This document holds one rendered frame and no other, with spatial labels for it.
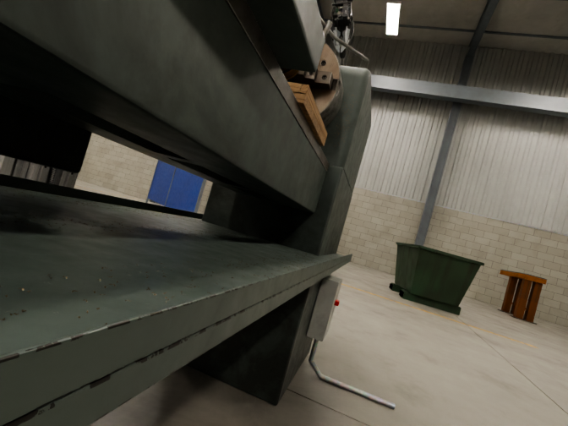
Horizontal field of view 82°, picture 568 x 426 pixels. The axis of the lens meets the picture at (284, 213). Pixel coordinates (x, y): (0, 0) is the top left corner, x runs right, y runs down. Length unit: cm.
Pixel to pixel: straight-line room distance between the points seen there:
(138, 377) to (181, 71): 28
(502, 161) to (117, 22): 1163
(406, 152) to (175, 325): 1127
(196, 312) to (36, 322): 8
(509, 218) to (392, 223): 322
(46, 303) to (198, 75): 26
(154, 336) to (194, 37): 29
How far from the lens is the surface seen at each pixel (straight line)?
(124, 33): 31
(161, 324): 18
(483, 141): 1185
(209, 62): 41
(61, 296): 24
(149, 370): 19
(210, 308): 22
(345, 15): 139
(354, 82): 130
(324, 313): 146
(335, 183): 117
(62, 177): 143
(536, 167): 1204
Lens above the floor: 62
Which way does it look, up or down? 2 degrees up
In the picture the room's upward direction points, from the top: 16 degrees clockwise
